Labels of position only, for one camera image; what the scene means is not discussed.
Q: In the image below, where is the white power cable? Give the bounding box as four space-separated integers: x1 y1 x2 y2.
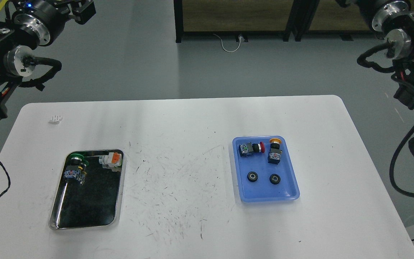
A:
212 33 248 53

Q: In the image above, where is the blue plastic tray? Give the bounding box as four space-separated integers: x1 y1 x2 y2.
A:
232 136 300 202

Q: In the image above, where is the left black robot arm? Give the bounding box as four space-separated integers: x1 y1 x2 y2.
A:
0 0 96 120

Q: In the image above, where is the green push button switch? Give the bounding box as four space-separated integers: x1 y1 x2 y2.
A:
63 153 89 185

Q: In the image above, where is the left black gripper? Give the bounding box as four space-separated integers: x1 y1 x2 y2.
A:
53 0 96 25

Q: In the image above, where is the yellow push button switch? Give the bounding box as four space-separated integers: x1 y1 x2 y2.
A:
267 138 282 164

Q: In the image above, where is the silver metal tray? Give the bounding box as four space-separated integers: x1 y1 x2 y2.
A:
48 149 125 230

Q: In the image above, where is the small white plastic clip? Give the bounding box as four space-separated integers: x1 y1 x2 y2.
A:
48 115 63 124

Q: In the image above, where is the wooden cabinet black frame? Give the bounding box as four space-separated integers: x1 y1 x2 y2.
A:
174 0 320 43

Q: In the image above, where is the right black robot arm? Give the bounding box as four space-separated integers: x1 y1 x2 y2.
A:
337 0 414 198

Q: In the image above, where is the orange white connector block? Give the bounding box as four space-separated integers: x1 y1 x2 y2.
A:
98 152 122 172

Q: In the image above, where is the red push button switch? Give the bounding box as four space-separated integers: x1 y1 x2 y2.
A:
238 142 266 157

